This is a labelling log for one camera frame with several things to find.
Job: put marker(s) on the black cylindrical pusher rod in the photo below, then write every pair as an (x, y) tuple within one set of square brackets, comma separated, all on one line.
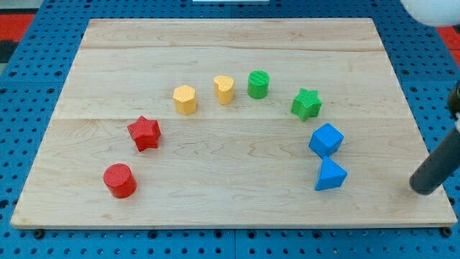
[(444, 160)]

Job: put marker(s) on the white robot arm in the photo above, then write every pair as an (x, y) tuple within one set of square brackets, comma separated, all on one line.
[(443, 13)]

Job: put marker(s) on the blue triangle block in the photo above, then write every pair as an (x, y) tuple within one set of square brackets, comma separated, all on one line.
[(330, 175)]

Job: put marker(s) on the yellow heart block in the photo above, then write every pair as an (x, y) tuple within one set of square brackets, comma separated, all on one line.
[(224, 89)]

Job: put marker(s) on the blue cube block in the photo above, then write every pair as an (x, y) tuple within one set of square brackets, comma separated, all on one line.
[(326, 140)]

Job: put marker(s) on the green star block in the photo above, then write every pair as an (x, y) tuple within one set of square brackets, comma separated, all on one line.
[(306, 104)]

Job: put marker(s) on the green cylinder block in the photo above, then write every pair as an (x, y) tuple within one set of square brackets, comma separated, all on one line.
[(258, 82)]

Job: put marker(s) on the wooden board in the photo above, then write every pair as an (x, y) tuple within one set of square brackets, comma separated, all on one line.
[(244, 165)]

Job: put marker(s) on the yellow hexagon block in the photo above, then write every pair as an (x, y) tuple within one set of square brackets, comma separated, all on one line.
[(185, 99)]

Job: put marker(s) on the red star block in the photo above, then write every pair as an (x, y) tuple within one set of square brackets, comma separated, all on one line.
[(145, 133)]

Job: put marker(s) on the red cylinder block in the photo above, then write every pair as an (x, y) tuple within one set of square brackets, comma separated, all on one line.
[(120, 181)]

